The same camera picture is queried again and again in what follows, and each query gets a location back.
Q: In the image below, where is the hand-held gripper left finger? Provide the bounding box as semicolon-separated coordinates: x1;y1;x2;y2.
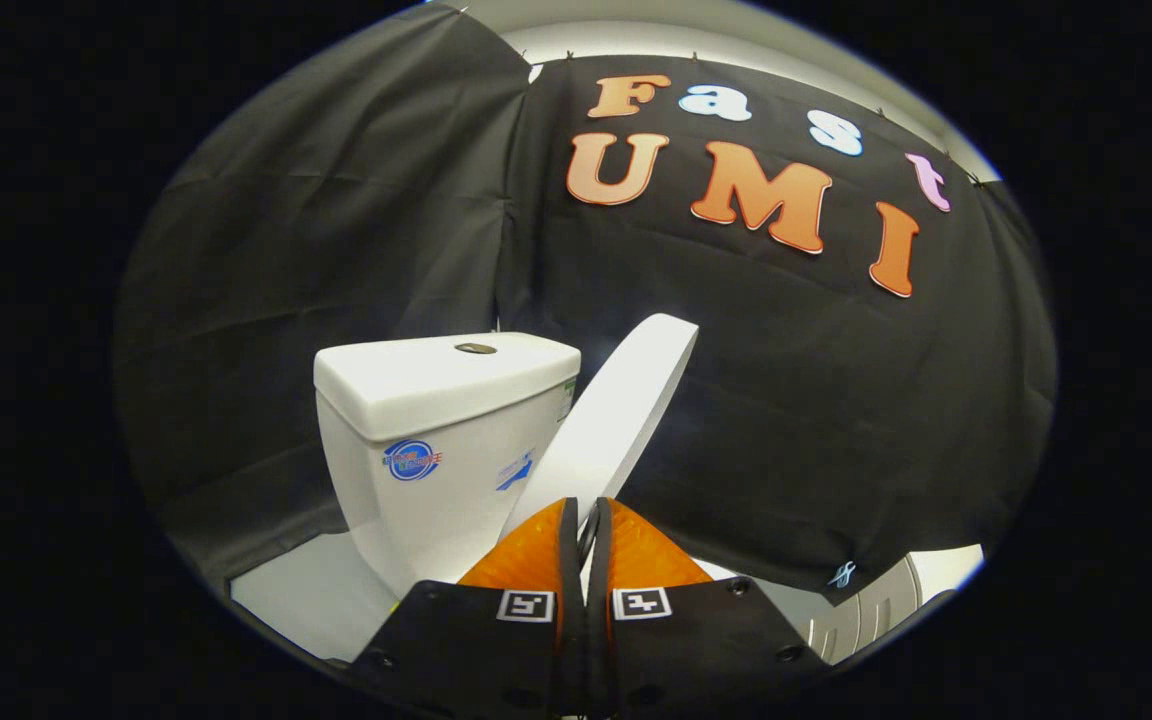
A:
348;497;587;719

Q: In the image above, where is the black backdrop cloth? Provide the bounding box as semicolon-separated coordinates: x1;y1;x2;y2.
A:
114;5;1058;603

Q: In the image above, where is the white panelled cabinet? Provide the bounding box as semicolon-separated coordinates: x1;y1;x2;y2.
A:
804;545;985;665

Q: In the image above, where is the white toilet tank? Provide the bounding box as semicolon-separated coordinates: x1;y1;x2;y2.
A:
313;333;583;601

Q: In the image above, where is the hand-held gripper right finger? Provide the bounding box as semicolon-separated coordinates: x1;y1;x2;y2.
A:
586;497;833;719

